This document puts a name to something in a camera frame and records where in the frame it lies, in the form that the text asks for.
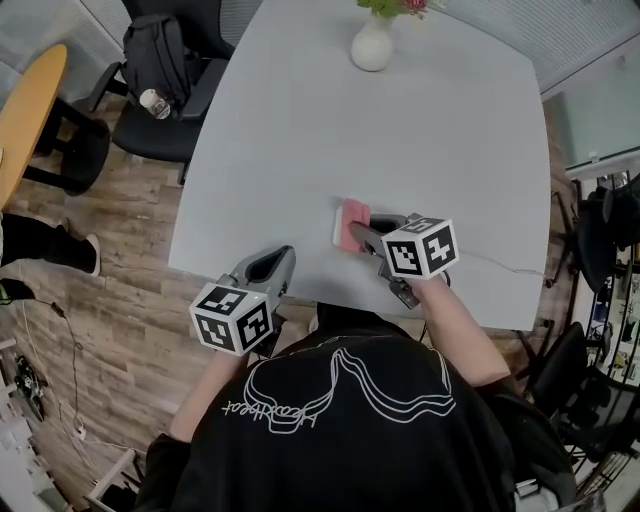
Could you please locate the flower bouquet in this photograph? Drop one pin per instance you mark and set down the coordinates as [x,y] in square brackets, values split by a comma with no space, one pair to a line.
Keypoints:
[395,6]

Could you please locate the round yellow wooden table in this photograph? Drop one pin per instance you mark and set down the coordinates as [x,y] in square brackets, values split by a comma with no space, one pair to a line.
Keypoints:
[25,120]

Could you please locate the black chair with jacket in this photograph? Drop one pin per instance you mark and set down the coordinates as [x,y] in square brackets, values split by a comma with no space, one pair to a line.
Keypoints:
[607,230]

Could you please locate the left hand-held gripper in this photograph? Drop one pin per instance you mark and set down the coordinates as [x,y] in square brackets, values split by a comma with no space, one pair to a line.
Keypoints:
[231,315]

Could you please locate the patterned paper cup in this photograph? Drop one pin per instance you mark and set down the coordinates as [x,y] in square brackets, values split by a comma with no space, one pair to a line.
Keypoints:
[156,103]

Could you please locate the black mesh office chair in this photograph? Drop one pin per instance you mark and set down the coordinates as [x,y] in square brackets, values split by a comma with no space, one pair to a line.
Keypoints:
[580,390]

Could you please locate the black backpack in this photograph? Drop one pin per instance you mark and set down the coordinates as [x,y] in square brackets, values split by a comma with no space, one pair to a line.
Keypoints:
[155,55]

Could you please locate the pink cloth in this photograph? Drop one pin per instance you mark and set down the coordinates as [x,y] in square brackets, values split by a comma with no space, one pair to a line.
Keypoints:
[354,212]

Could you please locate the white ceramic vase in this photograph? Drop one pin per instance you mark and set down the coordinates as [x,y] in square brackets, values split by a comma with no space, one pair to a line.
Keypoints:
[372,45]

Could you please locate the person's right forearm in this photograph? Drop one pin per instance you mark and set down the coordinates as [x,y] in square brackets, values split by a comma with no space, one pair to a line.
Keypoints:
[460,335]

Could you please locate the metal storage shelf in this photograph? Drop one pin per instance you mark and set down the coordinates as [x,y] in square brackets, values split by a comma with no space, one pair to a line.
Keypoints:
[615,325]

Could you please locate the person's left forearm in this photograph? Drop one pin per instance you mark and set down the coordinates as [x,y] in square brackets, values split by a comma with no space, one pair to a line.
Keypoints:
[215,390]

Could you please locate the black round stool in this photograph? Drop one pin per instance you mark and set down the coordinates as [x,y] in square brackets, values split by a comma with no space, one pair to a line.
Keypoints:
[82,150]

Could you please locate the person's black printed shirt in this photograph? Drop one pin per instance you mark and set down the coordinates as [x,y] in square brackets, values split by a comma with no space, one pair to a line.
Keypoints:
[350,425]

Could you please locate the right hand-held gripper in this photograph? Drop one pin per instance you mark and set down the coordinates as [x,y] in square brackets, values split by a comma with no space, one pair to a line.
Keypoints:
[420,247]

